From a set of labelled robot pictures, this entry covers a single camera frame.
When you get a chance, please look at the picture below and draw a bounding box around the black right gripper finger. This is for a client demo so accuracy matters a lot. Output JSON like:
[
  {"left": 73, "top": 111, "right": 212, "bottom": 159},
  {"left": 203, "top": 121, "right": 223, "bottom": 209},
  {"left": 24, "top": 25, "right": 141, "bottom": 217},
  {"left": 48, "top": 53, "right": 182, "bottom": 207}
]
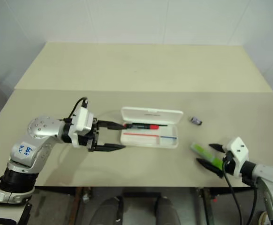
[
  {"left": 208, "top": 143, "right": 225, "bottom": 153},
  {"left": 195, "top": 158, "right": 224, "bottom": 179}
]

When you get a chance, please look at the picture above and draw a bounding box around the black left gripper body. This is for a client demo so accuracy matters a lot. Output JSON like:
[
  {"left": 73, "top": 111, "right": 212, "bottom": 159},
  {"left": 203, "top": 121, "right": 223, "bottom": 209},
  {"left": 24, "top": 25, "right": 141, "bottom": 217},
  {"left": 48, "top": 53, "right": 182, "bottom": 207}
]
[{"left": 77, "top": 117, "right": 100, "bottom": 153}]

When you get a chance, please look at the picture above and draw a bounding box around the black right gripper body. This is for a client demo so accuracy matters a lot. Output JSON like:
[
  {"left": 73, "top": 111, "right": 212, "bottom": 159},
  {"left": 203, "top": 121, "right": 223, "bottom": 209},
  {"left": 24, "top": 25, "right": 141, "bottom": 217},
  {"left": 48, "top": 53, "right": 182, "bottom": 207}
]
[{"left": 221, "top": 150, "right": 236, "bottom": 176}]

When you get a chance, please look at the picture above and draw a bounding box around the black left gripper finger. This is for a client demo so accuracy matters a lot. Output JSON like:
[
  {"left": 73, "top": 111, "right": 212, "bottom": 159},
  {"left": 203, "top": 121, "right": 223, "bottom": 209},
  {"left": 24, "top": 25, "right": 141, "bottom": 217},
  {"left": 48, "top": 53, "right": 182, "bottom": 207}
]
[
  {"left": 95, "top": 143, "right": 127, "bottom": 153},
  {"left": 98, "top": 120, "right": 128, "bottom": 131}
]

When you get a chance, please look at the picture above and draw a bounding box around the green marker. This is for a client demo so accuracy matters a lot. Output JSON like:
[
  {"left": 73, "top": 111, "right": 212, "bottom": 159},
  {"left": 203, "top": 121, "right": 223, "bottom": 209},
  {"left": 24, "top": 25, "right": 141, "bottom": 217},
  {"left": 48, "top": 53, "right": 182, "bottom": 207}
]
[{"left": 190, "top": 142, "right": 224, "bottom": 170}]

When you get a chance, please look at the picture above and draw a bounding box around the red and black marker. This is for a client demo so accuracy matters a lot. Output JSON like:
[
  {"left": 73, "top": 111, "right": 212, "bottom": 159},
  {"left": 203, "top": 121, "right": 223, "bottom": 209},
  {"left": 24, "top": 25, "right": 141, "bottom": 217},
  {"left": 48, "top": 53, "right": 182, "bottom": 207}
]
[{"left": 123, "top": 122, "right": 169, "bottom": 131}]

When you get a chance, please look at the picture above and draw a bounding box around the white plastic pencil case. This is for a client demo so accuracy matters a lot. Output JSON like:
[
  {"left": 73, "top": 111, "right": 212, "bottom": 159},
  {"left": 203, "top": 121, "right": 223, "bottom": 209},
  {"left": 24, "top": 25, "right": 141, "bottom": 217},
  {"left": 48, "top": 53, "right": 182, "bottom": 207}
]
[{"left": 119, "top": 106, "right": 184, "bottom": 150}]

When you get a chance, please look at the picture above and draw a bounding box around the small dark eraser block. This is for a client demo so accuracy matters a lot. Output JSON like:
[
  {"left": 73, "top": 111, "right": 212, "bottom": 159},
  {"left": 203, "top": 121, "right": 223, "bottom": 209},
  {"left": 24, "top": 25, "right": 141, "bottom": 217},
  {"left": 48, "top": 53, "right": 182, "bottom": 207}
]
[{"left": 189, "top": 116, "right": 203, "bottom": 126}]

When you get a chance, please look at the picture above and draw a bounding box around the metal table leg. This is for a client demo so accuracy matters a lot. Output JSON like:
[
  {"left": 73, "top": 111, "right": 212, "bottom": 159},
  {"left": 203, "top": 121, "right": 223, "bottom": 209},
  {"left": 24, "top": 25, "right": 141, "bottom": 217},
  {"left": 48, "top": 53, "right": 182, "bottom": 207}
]
[
  {"left": 201, "top": 187, "right": 216, "bottom": 225},
  {"left": 71, "top": 187, "right": 84, "bottom": 225}
]

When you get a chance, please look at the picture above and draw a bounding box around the white round object on floor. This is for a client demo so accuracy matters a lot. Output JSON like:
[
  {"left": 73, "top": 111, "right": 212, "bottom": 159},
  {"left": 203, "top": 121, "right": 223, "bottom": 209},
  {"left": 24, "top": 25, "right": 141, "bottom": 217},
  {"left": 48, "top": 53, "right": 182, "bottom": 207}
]
[{"left": 259, "top": 210, "right": 273, "bottom": 225}]

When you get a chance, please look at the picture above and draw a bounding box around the white label with blue writing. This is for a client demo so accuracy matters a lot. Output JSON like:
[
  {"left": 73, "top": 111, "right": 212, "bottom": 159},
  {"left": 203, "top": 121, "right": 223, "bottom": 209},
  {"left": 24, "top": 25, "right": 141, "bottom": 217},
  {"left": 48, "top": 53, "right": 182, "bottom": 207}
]
[{"left": 11, "top": 141, "right": 36, "bottom": 161}]

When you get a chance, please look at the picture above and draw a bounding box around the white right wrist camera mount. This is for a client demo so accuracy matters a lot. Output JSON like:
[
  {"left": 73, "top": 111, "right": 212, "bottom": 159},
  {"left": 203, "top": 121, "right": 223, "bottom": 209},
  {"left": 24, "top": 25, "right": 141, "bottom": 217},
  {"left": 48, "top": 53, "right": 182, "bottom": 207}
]
[{"left": 222, "top": 136, "right": 250, "bottom": 178}]

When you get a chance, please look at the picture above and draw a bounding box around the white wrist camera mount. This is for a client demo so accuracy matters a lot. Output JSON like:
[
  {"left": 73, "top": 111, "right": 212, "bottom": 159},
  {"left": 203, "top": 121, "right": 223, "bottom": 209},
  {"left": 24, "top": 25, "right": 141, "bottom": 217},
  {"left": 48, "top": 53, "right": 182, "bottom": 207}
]
[
  {"left": 70, "top": 106, "right": 95, "bottom": 148},
  {"left": 222, "top": 136, "right": 250, "bottom": 178}
]

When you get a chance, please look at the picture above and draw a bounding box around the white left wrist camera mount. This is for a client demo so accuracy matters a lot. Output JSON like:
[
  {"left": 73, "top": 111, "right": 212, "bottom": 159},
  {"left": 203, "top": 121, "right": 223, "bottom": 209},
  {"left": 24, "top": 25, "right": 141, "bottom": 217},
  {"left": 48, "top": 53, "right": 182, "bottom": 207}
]
[{"left": 70, "top": 106, "right": 95, "bottom": 148}]

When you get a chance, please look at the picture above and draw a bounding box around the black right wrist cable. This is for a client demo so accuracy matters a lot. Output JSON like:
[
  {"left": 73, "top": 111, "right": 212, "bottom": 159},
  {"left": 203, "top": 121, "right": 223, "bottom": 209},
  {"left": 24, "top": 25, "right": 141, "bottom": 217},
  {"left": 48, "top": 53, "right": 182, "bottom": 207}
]
[{"left": 221, "top": 158, "right": 243, "bottom": 225}]

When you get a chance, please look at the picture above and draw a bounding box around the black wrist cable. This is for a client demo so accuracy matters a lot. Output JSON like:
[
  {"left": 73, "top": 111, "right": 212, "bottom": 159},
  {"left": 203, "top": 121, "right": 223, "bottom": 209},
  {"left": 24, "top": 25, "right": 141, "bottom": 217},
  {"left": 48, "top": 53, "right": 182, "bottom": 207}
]
[
  {"left": 67, "top": 97, "right": 89, "bottom": 123},
  {"left": 221, "top": 158, "right": 243, "bottom": 225}
]

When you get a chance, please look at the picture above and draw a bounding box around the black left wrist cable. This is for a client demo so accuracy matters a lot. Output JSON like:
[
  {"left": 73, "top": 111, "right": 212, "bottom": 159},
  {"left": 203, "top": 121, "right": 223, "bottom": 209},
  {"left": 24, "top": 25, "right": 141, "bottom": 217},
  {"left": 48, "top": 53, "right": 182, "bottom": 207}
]
[{"left": 67, "top": 97, "right": 89, "bottom": 123}]

